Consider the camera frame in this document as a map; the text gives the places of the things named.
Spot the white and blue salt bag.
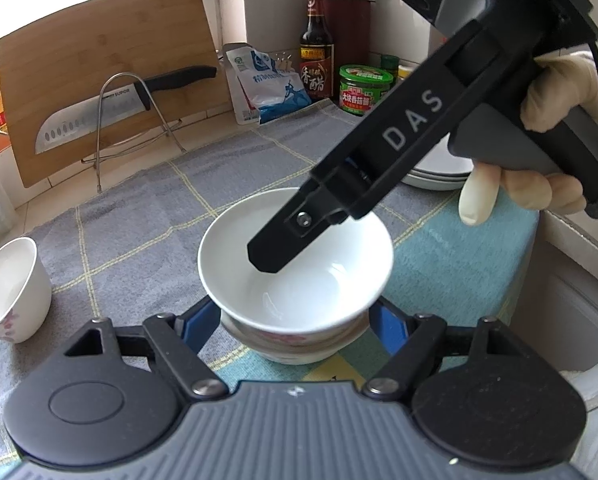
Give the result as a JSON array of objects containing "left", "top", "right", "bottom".
[{"left": 222, "top": 42, "right": 314, "bottom": 126}]

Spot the dark vinegar bottle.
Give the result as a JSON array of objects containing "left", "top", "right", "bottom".
[{"left": 299, "top": 0, "right": 336, "bottom": 103}]

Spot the white bowl pink flower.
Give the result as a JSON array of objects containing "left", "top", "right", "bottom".
[
  {"left": 197, "top": 187, "right": 395, "bottom": 337},
  {"left": 0, "top": 236, "right": 53, "bottom": 345},
  {"left": 220, "top": 310, "right": 370, "bottom": 367}
]

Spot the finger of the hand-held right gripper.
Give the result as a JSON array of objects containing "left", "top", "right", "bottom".
[{"left": 247, "top": 159, "right": 382, "bottom": 275}]

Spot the person's right hand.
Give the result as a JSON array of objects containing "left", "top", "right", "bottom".
[{"left": 458, "top": 50, "right": 598, "bottom": 225}]

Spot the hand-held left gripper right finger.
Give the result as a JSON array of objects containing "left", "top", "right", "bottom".
[{"left": 362, "top": 296, "right": 528, "bottom": 404}]

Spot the sauce jar green lid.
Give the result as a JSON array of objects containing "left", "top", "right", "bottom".
[{"left": 338, "top": 64, "right": 395, "bottom": 117}]

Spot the grey checked towel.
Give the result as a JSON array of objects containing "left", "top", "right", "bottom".
[{"left": 0, "top": 100, "right": 540, "bottom": 461}]

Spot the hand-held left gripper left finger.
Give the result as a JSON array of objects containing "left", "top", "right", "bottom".
[{"left": 63, "top": 301, "right": 230, "bottom": 404}]

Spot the metal wire rack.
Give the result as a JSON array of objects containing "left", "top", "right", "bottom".
[{"left": 81, "top": 72, "right": 187, "bottom": 193}]

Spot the white plate fruit print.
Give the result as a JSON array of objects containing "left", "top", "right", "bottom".
[
  {"left": 406, "top": 169, "right": 474, "bottom": 182},
  {"left": 413, "top": 132, "right": 475, "bottom": 175},
  {"left": 401, "top": 175, "right": 462, "bottom": 192}
]

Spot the black-handled kitchen knife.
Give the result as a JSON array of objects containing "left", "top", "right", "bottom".
[{"left": 35, "top": 65, "right": 218, "bottom": 156}]

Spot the bamboo cutting board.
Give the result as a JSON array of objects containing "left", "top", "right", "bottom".
[{"left": 0, "top": 0, "right": 232, "bottom": 190}]

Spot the dark red knife block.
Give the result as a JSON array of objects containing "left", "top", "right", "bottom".
[{"left": 323, "top": 0, "right": 377, "bottom": 68}]

